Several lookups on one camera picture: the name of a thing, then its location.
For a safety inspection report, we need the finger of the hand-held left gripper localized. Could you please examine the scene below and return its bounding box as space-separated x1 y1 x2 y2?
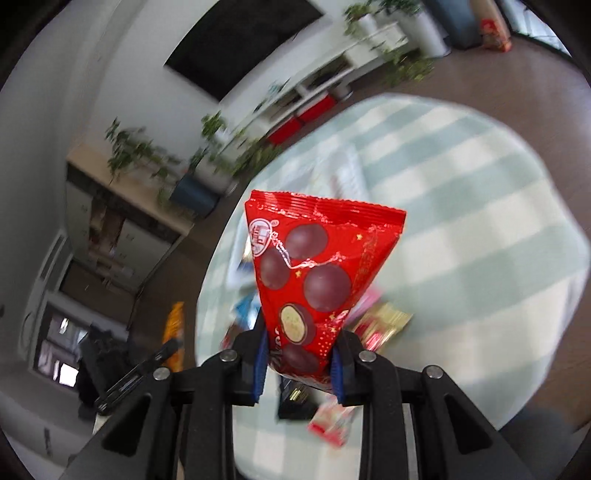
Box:
95 338 182 415

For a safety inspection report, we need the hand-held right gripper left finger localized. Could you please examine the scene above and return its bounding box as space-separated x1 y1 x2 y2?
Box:
60 316 271 480

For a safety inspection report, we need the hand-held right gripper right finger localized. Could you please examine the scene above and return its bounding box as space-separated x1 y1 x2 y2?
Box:
330 330 536 480

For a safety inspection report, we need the black long snack packet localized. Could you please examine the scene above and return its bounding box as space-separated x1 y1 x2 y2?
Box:
277 374 320 421

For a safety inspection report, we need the light blue snack packet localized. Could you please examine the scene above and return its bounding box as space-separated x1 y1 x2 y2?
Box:
232 293 262 332

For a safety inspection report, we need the red gold heart snack packet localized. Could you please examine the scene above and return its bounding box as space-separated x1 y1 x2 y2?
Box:
353 302 413 355

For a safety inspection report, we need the orange snack packet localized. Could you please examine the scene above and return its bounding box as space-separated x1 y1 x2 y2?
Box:
161 302 186 372

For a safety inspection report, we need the red chocolate ball snack packet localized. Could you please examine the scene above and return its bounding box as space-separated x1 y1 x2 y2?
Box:
245 189 407 394

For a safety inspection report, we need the pink white snack packet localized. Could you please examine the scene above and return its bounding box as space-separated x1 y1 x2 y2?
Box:
307 397 358 449

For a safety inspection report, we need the wooden sideboard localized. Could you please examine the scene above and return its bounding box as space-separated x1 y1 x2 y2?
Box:
65 143 195 296

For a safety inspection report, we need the blue square plant pot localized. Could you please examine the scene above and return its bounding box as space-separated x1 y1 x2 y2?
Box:
168 173 220 217

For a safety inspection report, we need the white ribbed plant pot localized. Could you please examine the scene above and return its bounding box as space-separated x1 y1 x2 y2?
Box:
194 157 236 195

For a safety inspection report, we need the trailing vine plant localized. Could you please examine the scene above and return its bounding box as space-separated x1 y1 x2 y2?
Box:
231 134 284 178

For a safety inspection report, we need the tall leafy plant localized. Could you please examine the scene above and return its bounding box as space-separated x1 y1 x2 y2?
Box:
106 117 182 204

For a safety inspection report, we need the red storage box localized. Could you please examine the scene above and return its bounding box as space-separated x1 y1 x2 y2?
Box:
298 95 334 123
268 115 301 146

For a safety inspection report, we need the small bushy plant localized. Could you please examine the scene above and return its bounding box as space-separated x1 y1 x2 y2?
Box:
201 111 229 141

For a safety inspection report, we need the potted vine plant white pot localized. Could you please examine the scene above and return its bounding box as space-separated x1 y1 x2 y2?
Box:
344 2 435 88

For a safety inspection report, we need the white television cabinet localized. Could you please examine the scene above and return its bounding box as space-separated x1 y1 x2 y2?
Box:
222 21 409 139

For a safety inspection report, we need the white round tall pot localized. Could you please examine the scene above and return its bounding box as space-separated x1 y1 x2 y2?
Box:
404 9 451 58

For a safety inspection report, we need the grey-blue square plant pot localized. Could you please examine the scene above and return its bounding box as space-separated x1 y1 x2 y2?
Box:
434 0 481 49

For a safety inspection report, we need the green shrub plant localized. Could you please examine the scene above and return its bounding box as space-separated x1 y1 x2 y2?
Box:
379 0 423 17

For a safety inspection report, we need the black wall television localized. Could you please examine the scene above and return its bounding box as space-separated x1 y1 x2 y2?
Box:
164 0 324 100

